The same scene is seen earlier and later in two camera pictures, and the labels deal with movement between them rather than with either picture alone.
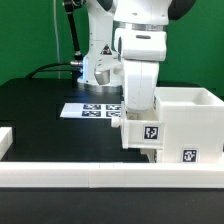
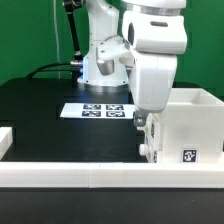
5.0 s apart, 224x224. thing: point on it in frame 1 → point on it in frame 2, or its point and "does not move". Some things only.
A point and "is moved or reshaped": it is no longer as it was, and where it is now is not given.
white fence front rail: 112,174 does not move
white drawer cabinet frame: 193,125 does not move
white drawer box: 141,130 is moved or reshaped
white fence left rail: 6,140 does not move
